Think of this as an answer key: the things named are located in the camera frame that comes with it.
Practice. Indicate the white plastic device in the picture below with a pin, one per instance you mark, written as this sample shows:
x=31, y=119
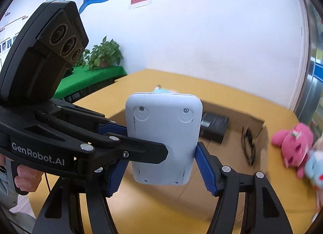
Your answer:
x=164, y=135

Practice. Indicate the wall chart with photos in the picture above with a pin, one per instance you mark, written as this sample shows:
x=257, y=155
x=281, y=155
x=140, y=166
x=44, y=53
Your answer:
x=7, y=44

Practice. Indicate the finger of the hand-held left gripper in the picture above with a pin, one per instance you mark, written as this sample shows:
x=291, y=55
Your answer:
x=113, y=130
x=141, y=152

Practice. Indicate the grey metal door frame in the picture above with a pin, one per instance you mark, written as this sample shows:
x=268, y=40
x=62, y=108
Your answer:
x=310, y=85

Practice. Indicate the black rectangular box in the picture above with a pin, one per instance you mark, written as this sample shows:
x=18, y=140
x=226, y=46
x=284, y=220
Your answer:
x=214, y=125

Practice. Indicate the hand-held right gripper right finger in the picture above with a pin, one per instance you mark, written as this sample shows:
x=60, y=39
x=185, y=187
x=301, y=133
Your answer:
x=204, y=168

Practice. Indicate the potted green plant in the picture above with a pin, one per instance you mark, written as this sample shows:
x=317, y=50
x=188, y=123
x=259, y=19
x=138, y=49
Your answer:
x=106, y=52
x=81, y=59

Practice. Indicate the black plastic crates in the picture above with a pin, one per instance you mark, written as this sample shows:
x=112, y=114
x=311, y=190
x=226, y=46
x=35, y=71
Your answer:
x=83, y=94

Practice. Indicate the yellow desktop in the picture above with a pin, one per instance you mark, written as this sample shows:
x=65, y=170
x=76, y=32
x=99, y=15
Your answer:
x=176, y=80

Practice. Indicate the light blue plush toy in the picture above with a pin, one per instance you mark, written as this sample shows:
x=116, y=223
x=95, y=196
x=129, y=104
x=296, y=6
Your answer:
x=314, y=171

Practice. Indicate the green cloth covered table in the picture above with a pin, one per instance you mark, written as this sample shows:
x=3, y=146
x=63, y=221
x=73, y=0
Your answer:
x=88, y=80

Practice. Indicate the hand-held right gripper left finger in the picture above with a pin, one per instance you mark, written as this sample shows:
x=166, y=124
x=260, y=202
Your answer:
x=116, y=181

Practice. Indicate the black eyeglasses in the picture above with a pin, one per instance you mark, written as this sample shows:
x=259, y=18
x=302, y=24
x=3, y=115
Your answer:
x=244, y=139

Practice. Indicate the person's left hand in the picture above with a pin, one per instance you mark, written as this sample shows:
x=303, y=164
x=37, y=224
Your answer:
x=25, y=179

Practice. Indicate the cardboard box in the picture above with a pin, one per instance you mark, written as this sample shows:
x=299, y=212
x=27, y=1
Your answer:
x=227, y=153

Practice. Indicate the person's left forearm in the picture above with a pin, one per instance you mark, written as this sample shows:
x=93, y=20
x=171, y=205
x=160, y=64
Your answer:
x=7, y=191

